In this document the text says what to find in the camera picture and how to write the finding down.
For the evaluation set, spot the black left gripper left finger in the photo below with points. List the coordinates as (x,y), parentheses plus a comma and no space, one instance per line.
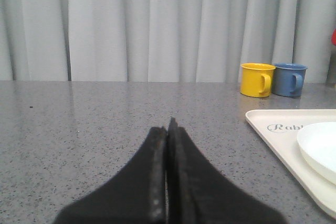
(136,194)

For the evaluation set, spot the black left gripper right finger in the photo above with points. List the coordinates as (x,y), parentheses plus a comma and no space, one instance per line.
(199,193)

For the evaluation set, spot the white round plate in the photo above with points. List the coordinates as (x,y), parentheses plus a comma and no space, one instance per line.
(317,145)

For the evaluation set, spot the cream rabbit serving tray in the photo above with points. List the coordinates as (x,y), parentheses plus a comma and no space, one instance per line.
(278,129)

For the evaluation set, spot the yellow enamel mug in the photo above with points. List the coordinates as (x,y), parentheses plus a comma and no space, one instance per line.
(256,79)

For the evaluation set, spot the blue enamel mug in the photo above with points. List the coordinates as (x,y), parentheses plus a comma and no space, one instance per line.
(288,79)

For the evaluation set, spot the red enamel mug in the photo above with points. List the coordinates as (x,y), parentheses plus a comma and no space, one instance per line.
(333,38)

